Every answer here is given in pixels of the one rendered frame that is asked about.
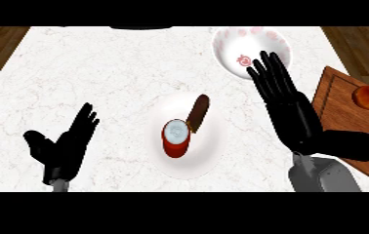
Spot white bowl with pink print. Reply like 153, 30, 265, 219
211, 26, 292, 81

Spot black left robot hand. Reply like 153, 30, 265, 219
22, 101, 101, 186

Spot orange round fruit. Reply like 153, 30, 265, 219
351, 85, 369, 110

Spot white oval plate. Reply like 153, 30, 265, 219
146, 93, 228, 180

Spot brown wooden cutting board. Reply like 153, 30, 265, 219
310, 65, 369, 172

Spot brown sausage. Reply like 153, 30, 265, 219
186, 94, 212, 135

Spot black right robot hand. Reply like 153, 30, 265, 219
245, 50, 369, 163

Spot dark appliance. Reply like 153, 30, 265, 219
107, 25, 175, 30

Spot red can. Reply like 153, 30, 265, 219
160, 118, 193, 159

